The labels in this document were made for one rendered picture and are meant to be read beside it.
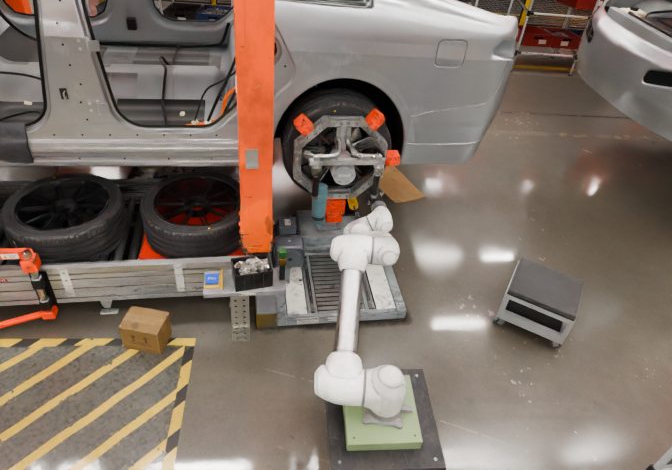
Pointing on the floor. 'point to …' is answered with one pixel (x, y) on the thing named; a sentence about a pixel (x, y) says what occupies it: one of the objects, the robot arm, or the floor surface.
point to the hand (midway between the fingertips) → (371, 186)
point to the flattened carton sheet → (398, 186)
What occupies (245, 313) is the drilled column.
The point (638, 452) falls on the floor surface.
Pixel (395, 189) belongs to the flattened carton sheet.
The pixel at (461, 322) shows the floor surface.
